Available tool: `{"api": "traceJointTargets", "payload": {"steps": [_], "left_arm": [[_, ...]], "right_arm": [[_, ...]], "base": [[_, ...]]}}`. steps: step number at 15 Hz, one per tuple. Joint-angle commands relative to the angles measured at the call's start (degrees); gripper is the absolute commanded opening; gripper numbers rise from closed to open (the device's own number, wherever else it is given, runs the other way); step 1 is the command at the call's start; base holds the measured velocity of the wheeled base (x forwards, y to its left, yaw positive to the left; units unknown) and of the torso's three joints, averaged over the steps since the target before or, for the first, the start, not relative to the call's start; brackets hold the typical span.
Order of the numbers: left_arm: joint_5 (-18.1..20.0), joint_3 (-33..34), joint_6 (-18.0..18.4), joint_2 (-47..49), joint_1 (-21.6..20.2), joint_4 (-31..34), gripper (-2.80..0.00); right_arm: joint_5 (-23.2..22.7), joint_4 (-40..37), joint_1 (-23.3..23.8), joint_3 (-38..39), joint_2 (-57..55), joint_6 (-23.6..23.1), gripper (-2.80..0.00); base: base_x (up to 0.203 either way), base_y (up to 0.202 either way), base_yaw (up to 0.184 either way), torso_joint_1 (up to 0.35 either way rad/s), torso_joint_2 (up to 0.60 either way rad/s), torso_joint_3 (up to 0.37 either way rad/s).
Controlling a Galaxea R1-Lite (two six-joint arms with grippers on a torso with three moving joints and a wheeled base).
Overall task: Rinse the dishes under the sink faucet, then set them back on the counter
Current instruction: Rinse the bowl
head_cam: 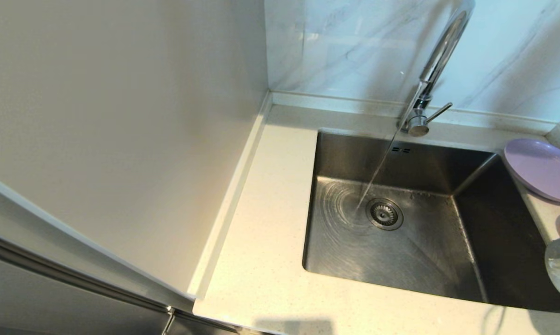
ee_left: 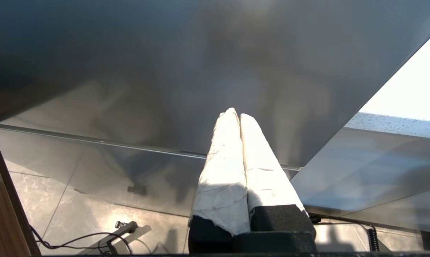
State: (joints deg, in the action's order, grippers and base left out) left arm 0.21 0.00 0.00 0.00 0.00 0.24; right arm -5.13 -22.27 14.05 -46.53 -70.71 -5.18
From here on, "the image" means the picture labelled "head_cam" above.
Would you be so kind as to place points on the stainless steel appliance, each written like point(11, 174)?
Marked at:
point(29, 302)

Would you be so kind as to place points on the purple plastic plate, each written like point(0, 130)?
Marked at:
point(540, 170)

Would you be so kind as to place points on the chrome gooseneck faucet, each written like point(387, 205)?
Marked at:
point(419, 116)

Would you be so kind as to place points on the round metal drain strainer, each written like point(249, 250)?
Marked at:
point(384, 214)

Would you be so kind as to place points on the stainless steel sink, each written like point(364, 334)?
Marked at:
point(354, 251)

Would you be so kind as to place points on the white tall cabinet panel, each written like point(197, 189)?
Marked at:
point(122, 139)

